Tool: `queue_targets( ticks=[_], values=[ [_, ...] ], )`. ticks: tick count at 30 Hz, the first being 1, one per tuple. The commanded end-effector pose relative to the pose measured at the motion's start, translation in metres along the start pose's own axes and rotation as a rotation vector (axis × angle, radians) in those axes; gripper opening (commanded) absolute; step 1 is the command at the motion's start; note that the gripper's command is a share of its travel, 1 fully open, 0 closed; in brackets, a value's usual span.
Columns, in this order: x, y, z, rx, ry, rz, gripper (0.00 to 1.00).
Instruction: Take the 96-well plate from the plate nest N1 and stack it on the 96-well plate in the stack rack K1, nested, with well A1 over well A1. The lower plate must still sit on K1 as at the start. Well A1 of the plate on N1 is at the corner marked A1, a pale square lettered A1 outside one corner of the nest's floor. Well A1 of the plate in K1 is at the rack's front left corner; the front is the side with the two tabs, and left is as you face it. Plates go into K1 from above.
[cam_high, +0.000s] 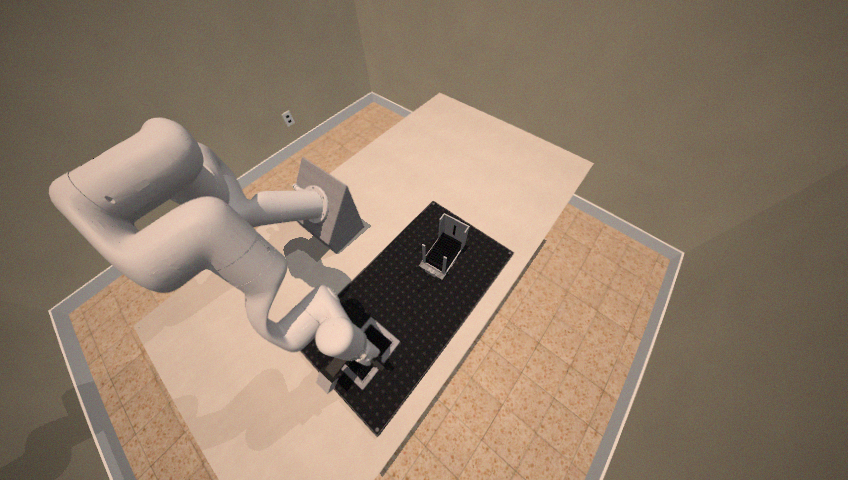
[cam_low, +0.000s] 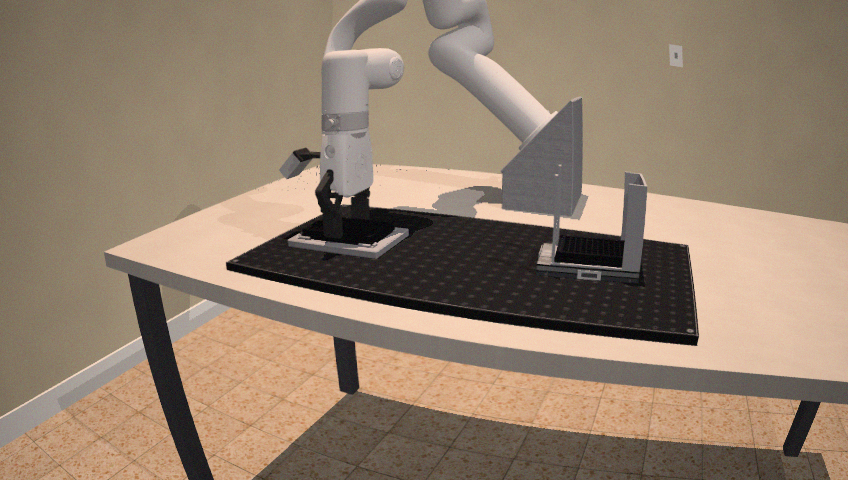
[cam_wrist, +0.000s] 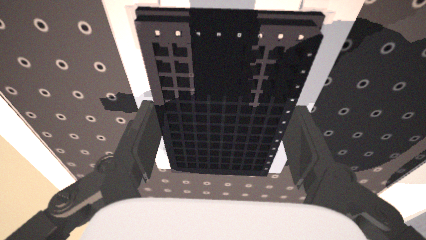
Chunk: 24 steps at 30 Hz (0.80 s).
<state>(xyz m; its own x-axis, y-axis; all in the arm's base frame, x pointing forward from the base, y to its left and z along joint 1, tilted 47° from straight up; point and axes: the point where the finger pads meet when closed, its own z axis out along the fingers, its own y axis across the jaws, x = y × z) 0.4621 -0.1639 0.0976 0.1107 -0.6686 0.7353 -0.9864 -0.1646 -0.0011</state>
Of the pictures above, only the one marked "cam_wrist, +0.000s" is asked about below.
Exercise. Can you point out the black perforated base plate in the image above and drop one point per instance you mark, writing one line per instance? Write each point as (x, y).
(62, 74)

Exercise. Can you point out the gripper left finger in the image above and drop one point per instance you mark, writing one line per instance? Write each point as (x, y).
(116, 177)

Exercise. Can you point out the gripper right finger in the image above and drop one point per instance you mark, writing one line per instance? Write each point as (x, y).
(334, 185)

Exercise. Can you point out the black well plate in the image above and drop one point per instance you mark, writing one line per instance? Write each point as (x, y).
(242, 96)

